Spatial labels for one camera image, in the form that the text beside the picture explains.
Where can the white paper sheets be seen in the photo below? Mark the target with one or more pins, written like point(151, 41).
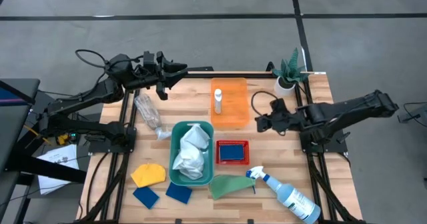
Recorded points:
point(56, 167)

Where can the labelled blue spray bottle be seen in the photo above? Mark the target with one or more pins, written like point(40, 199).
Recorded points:
point(293, 199)

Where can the yellow cloth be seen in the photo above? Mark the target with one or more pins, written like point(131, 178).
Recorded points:
point(148, 175)

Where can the clear spray bottle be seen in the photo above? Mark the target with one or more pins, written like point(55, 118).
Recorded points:
point(150, 114)

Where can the teal plastic bin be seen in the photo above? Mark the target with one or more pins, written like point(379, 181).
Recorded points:
point(175, 150)

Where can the black device green light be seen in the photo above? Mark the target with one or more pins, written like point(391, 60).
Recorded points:
point(73, 137)

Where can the potted plant white pot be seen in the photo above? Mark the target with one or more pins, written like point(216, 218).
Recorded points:
point(288, 75)

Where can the red plastic basket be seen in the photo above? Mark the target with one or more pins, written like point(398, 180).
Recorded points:
point(217, 154)

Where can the orange plastic tray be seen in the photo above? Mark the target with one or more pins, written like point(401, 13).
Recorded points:
point(235, 102)

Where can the green cloth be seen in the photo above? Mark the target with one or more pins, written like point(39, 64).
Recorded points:
point(230, 185)

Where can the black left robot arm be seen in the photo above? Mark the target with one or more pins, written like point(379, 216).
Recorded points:
point(83, 97)

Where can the black side table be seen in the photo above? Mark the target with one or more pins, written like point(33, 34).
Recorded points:
point(13, 117)

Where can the black aluminium rig frame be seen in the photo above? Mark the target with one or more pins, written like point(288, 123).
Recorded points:
point(240, 75)

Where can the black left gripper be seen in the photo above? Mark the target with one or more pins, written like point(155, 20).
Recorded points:
point(151, 72)

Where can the blue kitchen sponge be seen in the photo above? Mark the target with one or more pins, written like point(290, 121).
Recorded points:
point(146, 197)
point(231, 152)
point(179, 193)

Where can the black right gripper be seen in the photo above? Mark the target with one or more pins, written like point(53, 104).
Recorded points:
point(287, 119)

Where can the white cloth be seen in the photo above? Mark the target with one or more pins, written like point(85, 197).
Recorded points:
point(191, 150)

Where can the small white bottle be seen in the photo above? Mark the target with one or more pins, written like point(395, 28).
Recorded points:
point(218, 102)

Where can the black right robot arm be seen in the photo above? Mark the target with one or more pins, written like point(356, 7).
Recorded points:
point(350, 109)

